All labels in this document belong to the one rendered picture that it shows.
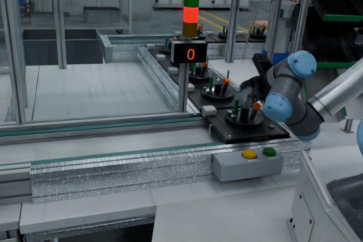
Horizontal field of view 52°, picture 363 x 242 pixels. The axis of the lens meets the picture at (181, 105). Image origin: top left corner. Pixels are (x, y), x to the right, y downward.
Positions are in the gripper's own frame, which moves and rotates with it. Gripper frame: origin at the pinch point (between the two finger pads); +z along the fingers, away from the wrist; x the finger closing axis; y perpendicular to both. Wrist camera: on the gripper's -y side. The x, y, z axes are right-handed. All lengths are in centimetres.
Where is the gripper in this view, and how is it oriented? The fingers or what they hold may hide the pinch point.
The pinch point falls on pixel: (247, 88)
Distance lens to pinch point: 133.7
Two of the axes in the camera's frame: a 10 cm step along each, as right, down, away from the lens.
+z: -2.7, 2.1, 9.4
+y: 1.2, 9.7, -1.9
